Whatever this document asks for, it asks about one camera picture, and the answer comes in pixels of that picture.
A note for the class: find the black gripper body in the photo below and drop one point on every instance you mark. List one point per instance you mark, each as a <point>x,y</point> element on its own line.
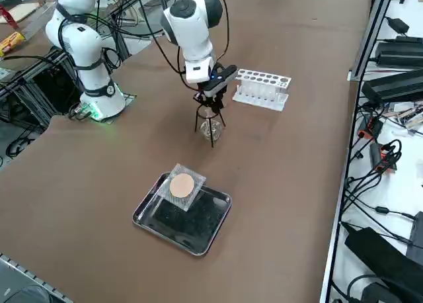
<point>213,90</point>

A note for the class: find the glass alcohol lamp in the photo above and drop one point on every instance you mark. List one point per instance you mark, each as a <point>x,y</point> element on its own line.
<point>210,129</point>

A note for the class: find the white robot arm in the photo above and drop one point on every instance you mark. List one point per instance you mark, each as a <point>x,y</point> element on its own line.
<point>191,35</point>

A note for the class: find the stainless steel tray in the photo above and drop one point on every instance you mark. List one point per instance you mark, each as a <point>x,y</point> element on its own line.
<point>191,223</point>

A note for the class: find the white test tube rack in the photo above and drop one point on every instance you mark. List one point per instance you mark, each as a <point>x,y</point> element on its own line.
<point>261,84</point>

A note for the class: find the black and orange adapter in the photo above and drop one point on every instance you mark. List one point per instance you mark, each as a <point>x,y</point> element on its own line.
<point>380,155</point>
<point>371,126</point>

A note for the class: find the large dark power adapter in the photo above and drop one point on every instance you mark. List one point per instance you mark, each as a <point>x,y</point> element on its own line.
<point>393,86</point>

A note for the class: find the black ribbed power adapter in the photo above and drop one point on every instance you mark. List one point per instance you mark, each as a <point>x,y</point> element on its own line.
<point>400,55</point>

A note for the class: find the small black power adapter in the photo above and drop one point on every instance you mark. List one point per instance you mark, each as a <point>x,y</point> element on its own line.
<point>398,25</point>

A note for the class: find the yellow snack packet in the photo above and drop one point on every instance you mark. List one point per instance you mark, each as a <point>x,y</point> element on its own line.
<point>11,43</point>

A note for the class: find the wooden board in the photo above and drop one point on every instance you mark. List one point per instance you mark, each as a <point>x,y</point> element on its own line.
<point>21,12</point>

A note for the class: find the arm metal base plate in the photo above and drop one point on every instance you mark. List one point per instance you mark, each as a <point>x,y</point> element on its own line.
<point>130,99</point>

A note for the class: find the aluminium camera post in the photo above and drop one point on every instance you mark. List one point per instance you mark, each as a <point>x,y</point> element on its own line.
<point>373,28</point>

